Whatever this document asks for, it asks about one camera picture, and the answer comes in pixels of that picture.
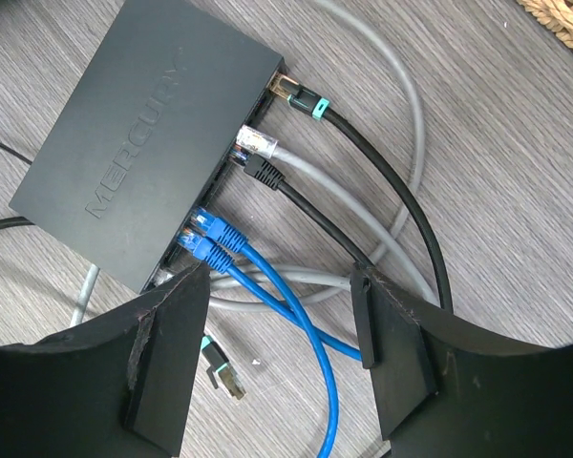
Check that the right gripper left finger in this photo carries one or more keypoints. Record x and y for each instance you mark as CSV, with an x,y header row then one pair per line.
x,y
118,385

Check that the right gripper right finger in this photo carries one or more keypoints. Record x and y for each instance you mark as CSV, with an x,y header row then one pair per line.
x,y
444,387

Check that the black network switch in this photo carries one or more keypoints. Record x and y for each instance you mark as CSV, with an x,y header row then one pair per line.
x,y
144,134

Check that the wicker basket with liner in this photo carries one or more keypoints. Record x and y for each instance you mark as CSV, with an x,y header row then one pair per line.
x,y
555,15

